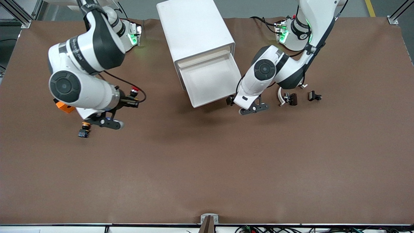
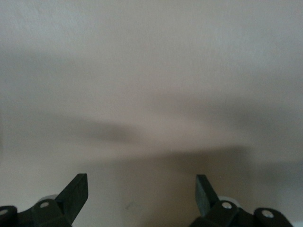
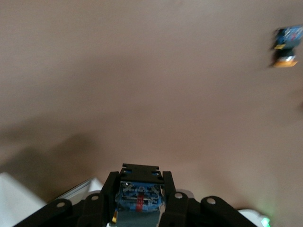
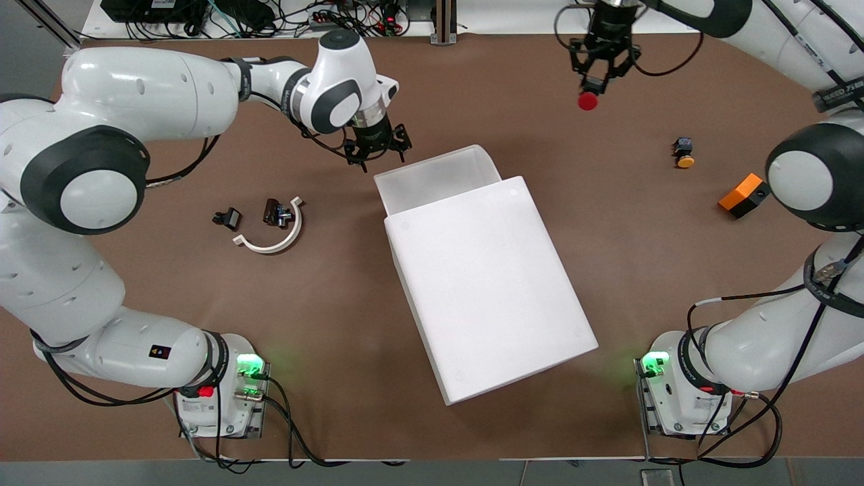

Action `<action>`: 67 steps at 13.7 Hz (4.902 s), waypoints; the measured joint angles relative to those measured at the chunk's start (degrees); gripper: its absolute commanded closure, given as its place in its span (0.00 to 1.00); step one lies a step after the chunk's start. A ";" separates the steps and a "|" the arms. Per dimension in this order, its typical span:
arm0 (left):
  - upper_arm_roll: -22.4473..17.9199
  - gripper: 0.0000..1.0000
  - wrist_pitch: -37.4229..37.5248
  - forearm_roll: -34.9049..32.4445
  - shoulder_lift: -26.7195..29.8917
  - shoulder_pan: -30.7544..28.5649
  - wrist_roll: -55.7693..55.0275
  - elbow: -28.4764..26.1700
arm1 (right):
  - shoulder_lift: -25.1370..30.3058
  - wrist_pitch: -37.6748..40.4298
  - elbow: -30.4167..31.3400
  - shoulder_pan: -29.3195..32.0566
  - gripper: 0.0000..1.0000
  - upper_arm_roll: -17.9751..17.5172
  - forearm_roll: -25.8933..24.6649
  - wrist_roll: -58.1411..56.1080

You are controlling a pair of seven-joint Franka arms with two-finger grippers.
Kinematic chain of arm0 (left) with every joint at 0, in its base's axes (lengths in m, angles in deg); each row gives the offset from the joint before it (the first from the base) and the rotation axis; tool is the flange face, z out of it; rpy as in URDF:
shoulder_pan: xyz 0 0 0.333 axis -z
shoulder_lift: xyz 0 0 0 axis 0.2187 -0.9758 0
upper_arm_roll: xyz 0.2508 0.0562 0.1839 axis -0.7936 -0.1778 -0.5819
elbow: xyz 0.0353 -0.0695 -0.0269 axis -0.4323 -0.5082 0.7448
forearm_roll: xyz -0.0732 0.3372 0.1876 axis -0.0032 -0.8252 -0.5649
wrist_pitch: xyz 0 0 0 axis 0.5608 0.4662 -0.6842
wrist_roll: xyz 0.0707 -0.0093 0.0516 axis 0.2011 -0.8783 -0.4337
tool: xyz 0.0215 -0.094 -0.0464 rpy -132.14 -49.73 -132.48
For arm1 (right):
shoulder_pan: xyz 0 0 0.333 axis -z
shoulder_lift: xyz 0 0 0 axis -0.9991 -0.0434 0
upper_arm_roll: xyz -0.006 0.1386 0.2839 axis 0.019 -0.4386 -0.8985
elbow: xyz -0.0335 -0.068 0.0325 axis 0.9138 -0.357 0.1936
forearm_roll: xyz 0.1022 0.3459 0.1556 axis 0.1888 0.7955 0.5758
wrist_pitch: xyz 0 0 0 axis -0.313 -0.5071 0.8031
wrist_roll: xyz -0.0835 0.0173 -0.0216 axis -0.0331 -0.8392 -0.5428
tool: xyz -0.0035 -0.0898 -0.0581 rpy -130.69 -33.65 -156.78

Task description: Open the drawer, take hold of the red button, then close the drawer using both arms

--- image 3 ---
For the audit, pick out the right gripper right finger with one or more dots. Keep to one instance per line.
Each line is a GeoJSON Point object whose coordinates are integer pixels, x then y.
{"type": "Point", "coordinates": [180, 210]}

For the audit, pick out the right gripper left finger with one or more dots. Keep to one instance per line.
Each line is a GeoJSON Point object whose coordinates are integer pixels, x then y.
{"type": "Point", "coordinates": [94, 208]}

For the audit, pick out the red cap push button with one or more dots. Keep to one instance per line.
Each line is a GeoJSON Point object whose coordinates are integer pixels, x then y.
{"type": "Point", "coordinates": [139, 194]}

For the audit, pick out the yellow cap push button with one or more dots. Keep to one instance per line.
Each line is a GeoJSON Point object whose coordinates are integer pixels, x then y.
{"type": "Point", "coordinates": [285, 45]}

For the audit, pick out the brown table cover sheet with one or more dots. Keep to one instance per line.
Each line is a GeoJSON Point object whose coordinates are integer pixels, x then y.
{"type": "Point", "coordinates": [142, 82]}

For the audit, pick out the white drawer cabinet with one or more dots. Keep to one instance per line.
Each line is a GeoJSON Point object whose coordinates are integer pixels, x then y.
{"type": "Point", "coordinates": [21, 198]}

